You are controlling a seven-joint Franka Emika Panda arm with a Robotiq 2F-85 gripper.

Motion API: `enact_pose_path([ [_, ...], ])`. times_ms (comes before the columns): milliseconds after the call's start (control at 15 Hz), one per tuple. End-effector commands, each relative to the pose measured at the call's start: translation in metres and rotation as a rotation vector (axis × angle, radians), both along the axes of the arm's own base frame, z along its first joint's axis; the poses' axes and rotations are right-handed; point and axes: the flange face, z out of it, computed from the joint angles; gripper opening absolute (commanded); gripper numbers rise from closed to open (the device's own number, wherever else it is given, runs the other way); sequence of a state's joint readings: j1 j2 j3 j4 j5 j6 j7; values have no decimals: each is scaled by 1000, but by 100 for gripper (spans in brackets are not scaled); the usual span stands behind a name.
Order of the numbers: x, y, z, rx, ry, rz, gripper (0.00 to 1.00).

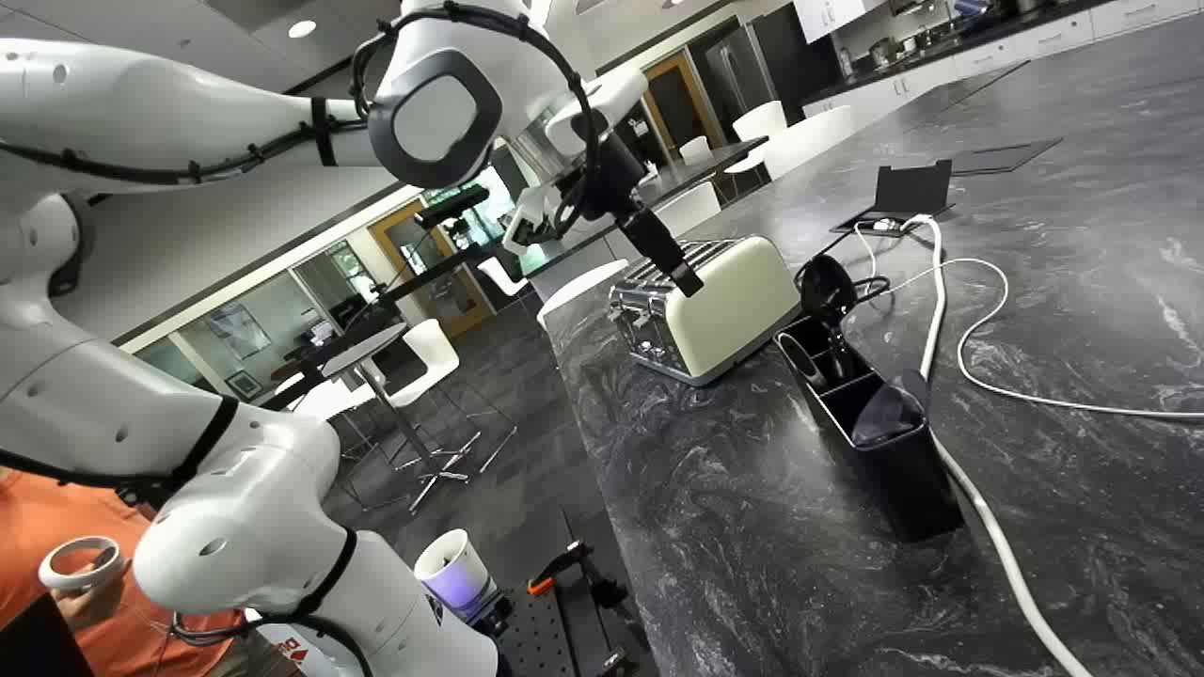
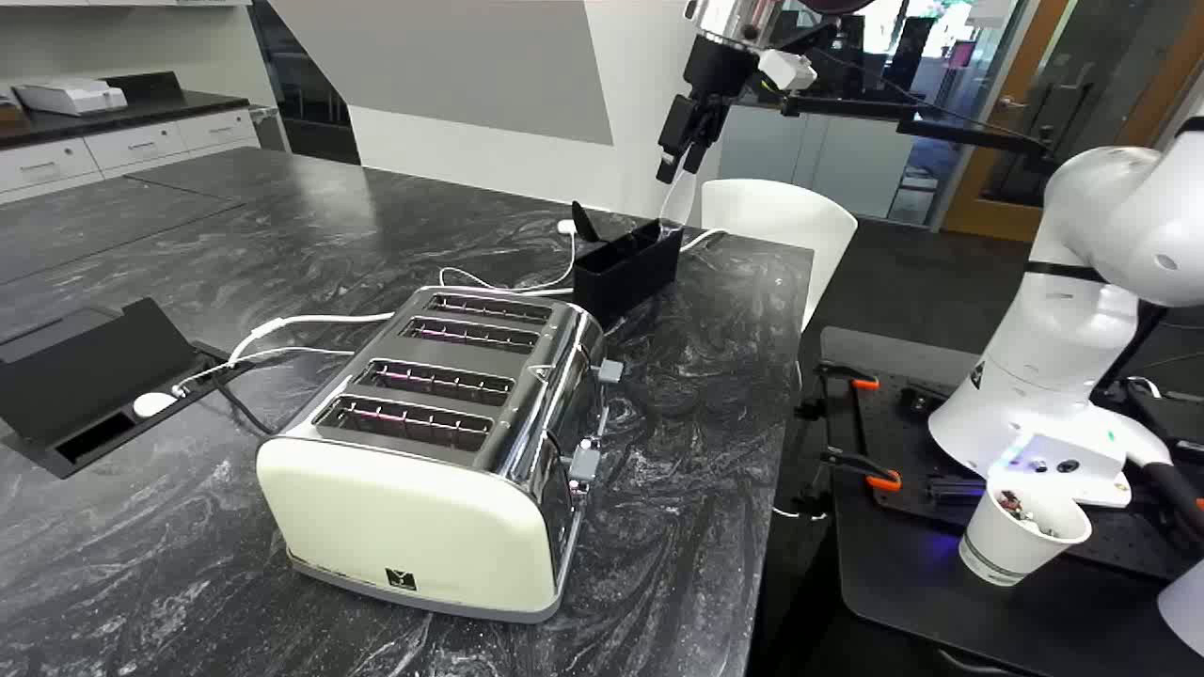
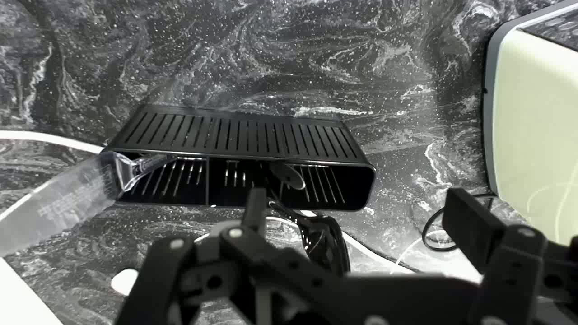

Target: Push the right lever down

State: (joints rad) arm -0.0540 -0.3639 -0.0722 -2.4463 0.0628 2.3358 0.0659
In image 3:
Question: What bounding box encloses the cream white toaster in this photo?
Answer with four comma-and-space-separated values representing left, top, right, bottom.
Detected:
483, 0, 578, 243

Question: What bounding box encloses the white power cable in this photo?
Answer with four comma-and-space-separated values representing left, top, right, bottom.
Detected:
0, 127, 106, 154

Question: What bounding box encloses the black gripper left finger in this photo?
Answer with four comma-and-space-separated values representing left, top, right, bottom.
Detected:
115, 189, 339, 325

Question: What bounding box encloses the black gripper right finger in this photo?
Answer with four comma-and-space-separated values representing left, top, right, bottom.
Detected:
443, 187, 578, 325

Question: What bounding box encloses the black round object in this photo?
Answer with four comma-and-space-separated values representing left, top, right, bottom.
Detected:
274, 205, 351, 274

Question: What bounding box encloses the black thin cable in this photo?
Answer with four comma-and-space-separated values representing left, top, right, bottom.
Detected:
422, 191, 498, 252

